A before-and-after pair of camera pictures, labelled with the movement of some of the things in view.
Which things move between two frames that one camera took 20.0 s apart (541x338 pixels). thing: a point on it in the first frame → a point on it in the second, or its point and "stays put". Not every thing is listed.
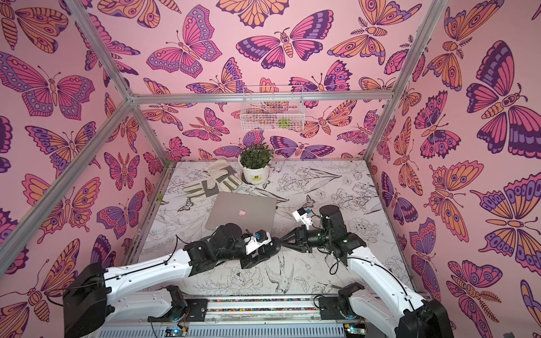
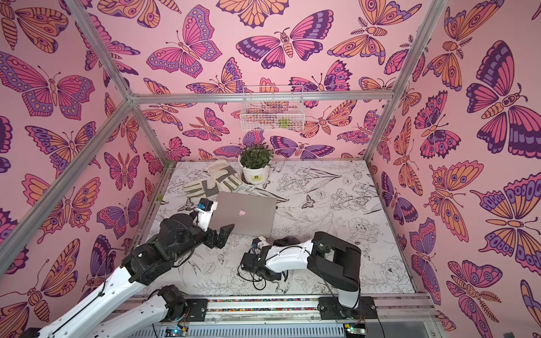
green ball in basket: [284, 123] stays put
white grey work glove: [224, 174] stays put
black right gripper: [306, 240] → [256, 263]
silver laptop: [251, 213] stays put
